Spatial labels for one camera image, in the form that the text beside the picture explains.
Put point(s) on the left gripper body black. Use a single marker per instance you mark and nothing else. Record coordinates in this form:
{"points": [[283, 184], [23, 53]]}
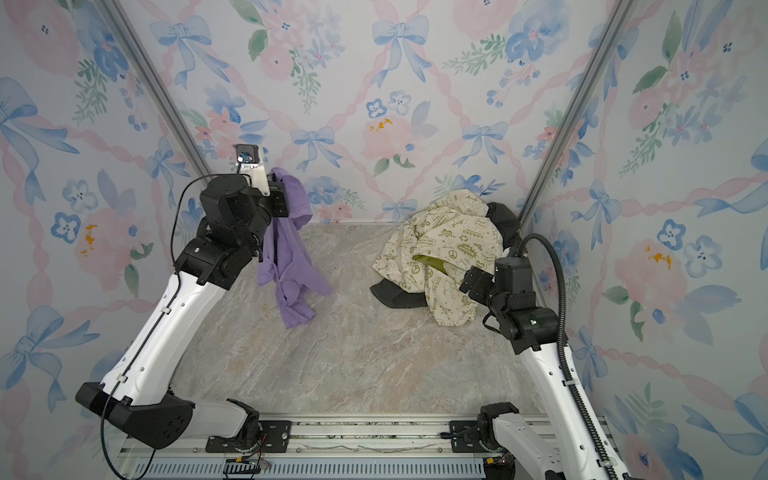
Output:
{"points": [[276, 203]]}

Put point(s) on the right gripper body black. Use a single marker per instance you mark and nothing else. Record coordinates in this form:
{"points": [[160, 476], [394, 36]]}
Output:
{"points": [[485, 290]]}

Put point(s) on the purple cloth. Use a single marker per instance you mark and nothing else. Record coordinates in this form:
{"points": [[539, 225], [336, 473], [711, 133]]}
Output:
{"points": [[287, 262]]}

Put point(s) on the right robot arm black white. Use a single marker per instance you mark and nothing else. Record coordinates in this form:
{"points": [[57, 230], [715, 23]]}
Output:
{"points": [[536, 334]]}

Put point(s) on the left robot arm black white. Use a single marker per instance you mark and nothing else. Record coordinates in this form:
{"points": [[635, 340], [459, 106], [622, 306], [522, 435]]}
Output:
{"points": [[135, 395]]}

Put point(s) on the cream green printed cloth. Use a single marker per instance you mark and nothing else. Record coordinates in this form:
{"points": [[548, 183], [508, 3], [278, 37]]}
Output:
{"points": [[431, 252]]}

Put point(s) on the dark grey cloth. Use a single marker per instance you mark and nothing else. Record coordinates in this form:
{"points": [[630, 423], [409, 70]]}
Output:
{"points": [[393, 296]]}

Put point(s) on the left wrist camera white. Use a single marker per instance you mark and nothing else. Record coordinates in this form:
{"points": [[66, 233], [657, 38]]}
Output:
{"points": [[251, 165]]}

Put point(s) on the left corner aluminium post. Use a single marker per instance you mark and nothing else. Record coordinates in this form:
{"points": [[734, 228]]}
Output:
{"points": [[129, 40]]}

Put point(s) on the corner aluminium post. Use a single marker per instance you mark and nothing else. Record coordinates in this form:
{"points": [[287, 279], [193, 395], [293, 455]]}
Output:
{"points": [[614, 28], [129, 40]]}

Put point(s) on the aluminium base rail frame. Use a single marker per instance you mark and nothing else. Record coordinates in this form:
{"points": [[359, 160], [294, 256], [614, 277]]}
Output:
{"points": [[334, 446]]}

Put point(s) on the right corner aluminium post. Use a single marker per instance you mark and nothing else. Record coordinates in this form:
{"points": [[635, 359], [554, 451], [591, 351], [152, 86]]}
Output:
{"points": [[614, 28]]}

